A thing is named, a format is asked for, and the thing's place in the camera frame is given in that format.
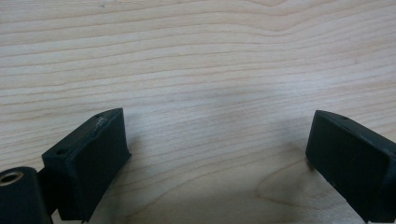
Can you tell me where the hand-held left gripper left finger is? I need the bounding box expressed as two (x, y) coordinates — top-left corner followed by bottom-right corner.
(41, 107), (132, 223)

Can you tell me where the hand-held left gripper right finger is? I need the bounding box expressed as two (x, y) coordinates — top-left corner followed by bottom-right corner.
(304, 109), (396, 224)

